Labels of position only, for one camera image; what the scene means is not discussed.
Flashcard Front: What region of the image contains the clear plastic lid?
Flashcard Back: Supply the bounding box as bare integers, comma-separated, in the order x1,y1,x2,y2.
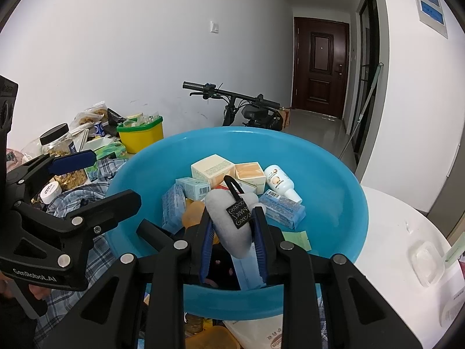
411,241,445,288

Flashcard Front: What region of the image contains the black bicycle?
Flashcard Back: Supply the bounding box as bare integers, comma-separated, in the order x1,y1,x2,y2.
183,81,284,131

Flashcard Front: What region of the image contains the dark brown door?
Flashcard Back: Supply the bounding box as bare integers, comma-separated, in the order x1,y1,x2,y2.
291,17,349,119

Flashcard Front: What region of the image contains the person's left hand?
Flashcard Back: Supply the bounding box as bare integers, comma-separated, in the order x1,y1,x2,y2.
0,273,51,300

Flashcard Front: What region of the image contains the wall electrical panel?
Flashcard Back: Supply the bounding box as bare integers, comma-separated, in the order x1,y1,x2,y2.
415,0,448,39

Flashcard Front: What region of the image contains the blue tablet blister box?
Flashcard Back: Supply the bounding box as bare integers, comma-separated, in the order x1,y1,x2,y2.
259,189,306,229

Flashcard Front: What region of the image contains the amber soap case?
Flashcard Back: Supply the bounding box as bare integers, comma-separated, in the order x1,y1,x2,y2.
185,325,241,349
181,201,205,229

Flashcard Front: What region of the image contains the small green spray bottle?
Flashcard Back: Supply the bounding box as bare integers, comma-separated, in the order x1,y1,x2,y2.
443,232,465,269

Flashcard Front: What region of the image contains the green tissue box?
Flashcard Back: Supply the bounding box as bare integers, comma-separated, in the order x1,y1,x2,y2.
83,137,129,160

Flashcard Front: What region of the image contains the clear jar with cereal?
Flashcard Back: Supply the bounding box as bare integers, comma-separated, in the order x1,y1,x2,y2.
38,122,90,192

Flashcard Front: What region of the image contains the mop handle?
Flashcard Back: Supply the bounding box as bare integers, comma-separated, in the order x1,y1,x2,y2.
338,62,384,160

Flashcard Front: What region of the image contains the small white lotion bottle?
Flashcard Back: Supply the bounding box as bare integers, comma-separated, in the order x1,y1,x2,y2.
264,165,303,204

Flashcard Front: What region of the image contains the cream square box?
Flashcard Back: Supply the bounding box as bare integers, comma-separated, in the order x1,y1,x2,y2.
191,154,235,188

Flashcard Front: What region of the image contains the blue plaid shirt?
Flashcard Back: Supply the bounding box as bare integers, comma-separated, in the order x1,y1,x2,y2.
34,157,328,349

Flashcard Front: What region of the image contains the grey plush pouch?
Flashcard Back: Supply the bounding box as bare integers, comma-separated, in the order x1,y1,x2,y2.
205,175,267,259

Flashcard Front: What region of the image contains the yellow tub green lid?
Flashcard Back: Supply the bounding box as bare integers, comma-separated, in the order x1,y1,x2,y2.
117,115,164,154

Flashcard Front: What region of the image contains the small white capped jar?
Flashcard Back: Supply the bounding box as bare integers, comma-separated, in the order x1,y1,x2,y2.
40,180,62,205

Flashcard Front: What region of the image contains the blue plastic basin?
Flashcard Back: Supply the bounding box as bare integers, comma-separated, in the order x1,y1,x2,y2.
105,126,370,322

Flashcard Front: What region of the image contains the light blue Babycare box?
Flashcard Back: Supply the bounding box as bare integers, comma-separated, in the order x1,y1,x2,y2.
232,254,266,291

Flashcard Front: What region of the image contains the white light switch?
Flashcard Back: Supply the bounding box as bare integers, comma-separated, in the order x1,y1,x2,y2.
210,21,219,34

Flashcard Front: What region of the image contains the orange white box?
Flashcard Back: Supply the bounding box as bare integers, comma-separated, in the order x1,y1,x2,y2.
235,161,267,195

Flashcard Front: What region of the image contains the snack bags pile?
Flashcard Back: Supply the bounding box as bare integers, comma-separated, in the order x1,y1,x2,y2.
6,101,129,161

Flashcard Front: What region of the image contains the small light blue box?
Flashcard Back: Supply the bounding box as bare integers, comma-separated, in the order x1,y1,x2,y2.
176,177,210,201

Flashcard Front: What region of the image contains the white tissue pack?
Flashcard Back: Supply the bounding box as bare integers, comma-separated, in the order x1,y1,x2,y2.
223,314,283,349

